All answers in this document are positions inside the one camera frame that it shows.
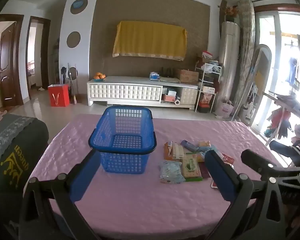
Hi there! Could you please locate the pink tablecloth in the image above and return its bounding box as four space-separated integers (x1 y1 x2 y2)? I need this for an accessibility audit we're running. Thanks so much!
27 114 283 240

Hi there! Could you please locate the white tv cabinet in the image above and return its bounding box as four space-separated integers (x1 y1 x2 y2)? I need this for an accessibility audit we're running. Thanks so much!
87 76 199 110

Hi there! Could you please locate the brown door frame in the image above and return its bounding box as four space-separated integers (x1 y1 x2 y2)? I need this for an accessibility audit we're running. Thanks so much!
26 16 51 100

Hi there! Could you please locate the pale blue clear packet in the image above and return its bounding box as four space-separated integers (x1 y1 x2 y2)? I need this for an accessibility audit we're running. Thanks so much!
196 145 215 162

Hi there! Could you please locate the broom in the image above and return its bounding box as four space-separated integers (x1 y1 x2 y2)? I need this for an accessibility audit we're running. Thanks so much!
71 80 78 105

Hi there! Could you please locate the arched grey board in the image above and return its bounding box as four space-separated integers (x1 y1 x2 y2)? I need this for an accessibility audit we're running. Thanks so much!
250 44 273 125

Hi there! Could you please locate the yellow cloth cover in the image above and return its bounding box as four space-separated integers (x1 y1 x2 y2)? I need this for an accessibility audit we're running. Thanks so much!
112 20 188 61

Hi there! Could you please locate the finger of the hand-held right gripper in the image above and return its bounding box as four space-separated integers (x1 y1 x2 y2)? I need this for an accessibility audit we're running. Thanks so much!
241 149 300 178
277 176 300 193

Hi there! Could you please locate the red and yellow snack packet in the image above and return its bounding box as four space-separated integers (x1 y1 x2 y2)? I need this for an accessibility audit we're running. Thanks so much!
221 152 235 167

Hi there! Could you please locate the red gift bag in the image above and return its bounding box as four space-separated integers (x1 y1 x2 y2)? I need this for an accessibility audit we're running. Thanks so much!
48 84 70 107

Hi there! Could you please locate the maroon snack packet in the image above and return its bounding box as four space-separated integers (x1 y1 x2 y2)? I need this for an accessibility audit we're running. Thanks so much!
197 161 212 179

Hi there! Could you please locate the blue plastic basket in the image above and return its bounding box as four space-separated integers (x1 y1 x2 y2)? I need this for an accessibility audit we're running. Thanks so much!
88 105 157 174

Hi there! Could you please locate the cardboard box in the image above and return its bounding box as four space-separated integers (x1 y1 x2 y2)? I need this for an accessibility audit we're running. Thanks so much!
178 69 199 84

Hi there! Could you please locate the cream white snack packet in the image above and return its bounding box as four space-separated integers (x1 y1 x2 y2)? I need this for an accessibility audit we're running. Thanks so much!
171 142 185 160

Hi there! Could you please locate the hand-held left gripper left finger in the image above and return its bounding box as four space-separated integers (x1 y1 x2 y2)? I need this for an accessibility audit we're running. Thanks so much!
19 149 102 240

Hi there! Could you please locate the white metal rack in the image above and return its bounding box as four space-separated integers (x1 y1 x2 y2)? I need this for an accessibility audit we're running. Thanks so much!
195 60 222 113

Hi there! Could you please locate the round wall decor blue centre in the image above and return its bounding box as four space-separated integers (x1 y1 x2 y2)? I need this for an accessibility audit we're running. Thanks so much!
70 0 88 14

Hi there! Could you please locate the clothes drying rack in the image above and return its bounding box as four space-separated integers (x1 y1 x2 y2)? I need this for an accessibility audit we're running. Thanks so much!
261 90 300 145

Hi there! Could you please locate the brown wooden door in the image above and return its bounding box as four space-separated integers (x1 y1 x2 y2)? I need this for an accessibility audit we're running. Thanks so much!
0 15 24 108

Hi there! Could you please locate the vase of flowers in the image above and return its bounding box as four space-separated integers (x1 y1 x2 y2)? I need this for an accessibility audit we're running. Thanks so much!
224 5 239 22

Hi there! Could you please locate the standing air conditioner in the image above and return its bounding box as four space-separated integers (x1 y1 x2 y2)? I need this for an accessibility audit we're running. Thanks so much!
219 21 240 103

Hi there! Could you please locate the pink and white tote bag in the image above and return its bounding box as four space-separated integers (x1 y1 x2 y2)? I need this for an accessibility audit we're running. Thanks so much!
216 100 234 118

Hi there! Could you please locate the chair with dark cover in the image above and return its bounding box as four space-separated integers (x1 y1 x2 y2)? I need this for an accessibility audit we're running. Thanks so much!
0 112 49 240

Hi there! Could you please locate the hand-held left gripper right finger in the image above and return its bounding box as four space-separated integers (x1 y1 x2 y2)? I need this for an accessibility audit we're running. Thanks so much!
204 149 290 240

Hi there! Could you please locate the row of dark bottles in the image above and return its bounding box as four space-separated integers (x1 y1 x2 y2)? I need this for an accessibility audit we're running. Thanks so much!
160 67 176 78

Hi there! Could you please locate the round brown wall decor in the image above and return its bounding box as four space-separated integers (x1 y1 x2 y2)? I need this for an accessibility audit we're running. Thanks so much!
66 31 81 48

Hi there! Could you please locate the clear plastic bag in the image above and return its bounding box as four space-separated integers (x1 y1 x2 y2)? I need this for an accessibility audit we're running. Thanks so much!
201 63 222 74

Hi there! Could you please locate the patterned curtain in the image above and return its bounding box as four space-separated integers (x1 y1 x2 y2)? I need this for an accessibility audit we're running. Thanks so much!
236 0 255 120

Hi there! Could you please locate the green cracker packet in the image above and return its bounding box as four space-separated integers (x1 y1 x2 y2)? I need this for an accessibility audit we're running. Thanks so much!
181 154 203 182

